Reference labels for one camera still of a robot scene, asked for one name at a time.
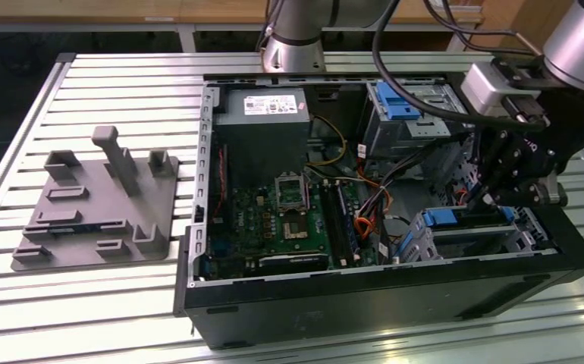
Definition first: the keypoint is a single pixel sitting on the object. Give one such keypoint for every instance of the green motherboard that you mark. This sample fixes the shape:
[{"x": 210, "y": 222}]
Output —
[{"x": 251, "y": 227}]

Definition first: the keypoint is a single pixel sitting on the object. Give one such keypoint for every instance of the wooden desk with grey frame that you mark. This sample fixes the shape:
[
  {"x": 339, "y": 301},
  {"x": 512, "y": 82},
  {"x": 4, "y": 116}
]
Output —
[{"x": 119, "y": 7}]

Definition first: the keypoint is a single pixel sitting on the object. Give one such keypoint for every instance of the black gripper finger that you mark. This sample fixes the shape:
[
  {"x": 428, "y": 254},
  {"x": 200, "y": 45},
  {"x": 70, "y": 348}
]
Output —
[
  {"x": 496, "y": 159},
  {"x": 535, "y": 195}
]

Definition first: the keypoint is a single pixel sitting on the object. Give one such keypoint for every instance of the drive cage with blue latch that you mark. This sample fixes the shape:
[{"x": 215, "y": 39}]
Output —
[{"x": 398, "y": 129}]

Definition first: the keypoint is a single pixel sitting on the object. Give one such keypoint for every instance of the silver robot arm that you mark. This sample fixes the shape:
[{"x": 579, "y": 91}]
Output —
[{"x": 291, "y": 38}]

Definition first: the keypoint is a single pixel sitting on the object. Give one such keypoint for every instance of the black RAM slot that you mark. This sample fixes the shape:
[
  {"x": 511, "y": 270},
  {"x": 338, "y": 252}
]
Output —
[
  {"x": 348, "y": 220},
  {"x": 331, "y": 220}
]

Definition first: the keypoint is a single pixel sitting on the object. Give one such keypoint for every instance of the grey parts rack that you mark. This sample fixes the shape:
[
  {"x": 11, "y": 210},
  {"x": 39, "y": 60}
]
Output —
[{"x": 94, "y": 212}]

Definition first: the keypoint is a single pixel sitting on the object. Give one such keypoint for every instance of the silver metal disk bay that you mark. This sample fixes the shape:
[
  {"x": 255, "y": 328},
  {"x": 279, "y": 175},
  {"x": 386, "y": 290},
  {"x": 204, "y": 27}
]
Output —
[{"x": 479, "y": 242}]

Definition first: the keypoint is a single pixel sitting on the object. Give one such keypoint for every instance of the tan chipset heat sink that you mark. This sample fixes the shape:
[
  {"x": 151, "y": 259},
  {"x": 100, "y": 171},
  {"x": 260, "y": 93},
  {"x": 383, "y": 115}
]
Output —
[{"x": 295, "y": 230}]

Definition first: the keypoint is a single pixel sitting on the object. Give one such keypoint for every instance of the black PC case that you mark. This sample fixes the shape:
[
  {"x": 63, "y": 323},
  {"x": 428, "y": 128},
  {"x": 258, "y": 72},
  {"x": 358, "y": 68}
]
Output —
[{"x": 322, "y": 311}]

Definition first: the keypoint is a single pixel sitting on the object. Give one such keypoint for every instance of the grey power supply unit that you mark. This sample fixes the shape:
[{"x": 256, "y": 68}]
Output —
[{"x": 262, "y": 148}]

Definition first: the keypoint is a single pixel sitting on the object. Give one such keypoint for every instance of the hard disk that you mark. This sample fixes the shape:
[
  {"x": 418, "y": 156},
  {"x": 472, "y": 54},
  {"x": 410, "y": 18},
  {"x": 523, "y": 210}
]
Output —
[{"x": 440, "y": 219}]

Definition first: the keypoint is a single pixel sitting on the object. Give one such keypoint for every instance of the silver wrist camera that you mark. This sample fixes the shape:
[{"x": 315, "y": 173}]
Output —
[{"x": 486, "y": 89}]

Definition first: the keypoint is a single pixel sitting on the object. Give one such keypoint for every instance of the CPU socket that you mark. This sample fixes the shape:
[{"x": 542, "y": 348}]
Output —
[{"x": 291, "y": 189}]

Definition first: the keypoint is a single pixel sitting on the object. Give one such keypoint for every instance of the black graphics card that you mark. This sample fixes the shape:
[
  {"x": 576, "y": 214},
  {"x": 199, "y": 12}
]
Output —
[{"x": 291, "y": 261}]

